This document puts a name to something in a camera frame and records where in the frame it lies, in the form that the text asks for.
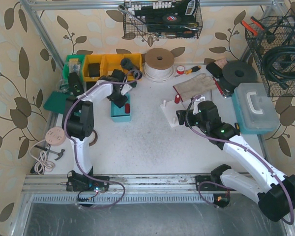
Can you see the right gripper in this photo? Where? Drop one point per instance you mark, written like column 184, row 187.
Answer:
column 184, row 118

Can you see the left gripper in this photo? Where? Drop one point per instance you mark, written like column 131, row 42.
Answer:
column 119, row 97

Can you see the red spring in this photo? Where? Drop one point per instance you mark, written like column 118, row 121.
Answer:
column 177, row 99
column 127, row 108

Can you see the blue plastic tray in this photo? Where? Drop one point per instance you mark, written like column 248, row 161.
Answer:
column 118, row 114

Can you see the white peg base plate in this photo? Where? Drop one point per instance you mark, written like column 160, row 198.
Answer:
column 169, row 109

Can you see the brown tape roll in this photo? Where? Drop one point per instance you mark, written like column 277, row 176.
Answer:
column 95, row 138

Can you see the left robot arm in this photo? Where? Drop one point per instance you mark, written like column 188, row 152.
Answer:
column 78, row 117

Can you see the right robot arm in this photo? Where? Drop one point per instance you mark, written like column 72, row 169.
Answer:
column 270, row 188

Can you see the black rectangular block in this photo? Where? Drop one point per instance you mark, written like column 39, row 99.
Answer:
column 89, row 85

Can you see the beige work glove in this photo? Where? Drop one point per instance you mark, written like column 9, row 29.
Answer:
column 197, row 85

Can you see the dark grey pipe fitting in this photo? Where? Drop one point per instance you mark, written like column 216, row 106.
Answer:
column 129, row 66

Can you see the black box in bin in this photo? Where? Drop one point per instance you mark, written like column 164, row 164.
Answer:
column 94, row 69

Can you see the yellow storage bin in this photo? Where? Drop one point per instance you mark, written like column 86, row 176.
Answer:
column 107, row 63

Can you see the black green meter device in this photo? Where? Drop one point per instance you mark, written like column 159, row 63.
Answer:
column 75, row 84

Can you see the red white tape roll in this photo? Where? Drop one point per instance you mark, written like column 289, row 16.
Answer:
column 180, row 69

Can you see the green storage bin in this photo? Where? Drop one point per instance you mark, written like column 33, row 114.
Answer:
column 73, row 63

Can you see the blue clear toolbox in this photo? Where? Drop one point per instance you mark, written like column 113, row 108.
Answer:
column 255, row 112

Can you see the black disc spool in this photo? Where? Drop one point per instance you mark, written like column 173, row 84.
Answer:
column 235, row 73

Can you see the green cutting mat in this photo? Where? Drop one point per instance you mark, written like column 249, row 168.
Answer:
column 56, row 102

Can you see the small hammer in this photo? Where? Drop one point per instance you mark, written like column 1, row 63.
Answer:
column 58, row 154

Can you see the silver wrench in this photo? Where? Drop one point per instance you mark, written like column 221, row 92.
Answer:
column 124, row 10

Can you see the black tape roll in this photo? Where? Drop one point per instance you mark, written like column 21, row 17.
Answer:
column 171, row 19

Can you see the white cable spool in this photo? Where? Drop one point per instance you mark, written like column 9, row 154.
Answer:
column 159, row 65

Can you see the top wire basket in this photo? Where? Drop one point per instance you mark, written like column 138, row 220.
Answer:
column 152, row 20

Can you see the wire basket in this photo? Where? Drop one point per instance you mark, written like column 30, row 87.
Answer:
column 152, row 20
column 273, row 50

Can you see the orange handled pliers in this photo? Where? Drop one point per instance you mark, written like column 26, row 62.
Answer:
column 250, row 27

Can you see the right wire basket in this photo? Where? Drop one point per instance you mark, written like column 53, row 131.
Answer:
column 273, row 50

